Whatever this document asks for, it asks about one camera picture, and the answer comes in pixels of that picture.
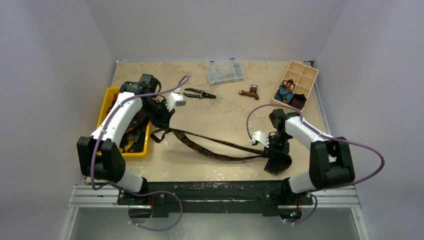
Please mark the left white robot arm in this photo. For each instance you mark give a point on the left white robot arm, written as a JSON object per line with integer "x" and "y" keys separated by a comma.
{"x": 99, "y": 154}

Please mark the clear plastic organizer box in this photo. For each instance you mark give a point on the clear plastic organizer box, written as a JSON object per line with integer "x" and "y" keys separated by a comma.
{"x": 225, "y": 71}

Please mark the black tie orange hearts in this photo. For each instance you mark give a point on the black tie orange hearts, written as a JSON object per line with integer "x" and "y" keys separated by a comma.
{"x": 133, "y": 140}

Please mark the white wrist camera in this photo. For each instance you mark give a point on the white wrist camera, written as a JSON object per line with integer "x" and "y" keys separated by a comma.
{"x": 175, "y": 100}
{"x": 259, "y": 137}

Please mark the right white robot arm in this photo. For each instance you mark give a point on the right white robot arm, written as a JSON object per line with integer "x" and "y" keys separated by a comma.
{"x": 330, "y": 159}

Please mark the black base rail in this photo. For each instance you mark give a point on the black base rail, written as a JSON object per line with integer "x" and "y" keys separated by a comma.
{"x": 266, "y": 197}

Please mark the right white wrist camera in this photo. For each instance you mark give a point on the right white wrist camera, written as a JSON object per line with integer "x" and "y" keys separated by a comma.
{"x": 259, "y": 137}

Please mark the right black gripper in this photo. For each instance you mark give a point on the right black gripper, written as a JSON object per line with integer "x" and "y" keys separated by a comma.
{"x": 276, "y": 151}

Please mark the wooden compartment tray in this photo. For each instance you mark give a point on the wooden compartment tray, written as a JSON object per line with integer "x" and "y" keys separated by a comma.
{"x": 299, "y": 78}

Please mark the black handled pliers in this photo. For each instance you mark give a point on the black handled pliers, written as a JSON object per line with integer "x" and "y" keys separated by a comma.
{"x": 197, "y": 93}

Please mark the dark red rolled tie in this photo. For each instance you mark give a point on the dark red rolled tie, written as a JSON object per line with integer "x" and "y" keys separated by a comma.
{"x": 298, "y": 101}

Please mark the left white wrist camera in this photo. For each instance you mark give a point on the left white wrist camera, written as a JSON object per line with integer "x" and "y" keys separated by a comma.
{"x": 175, "y": 100}

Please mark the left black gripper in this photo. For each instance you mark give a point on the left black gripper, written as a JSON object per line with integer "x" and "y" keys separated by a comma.
{"x": 163, "y": 121}

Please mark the yellow plastic bin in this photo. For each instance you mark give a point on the yellow plastic bin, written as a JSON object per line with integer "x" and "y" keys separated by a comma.
{"x": 107, "y": 99}

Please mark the orange black striped tie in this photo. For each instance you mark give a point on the orange black striped tie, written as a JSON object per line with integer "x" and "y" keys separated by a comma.
{"x": 114, "y": 99}

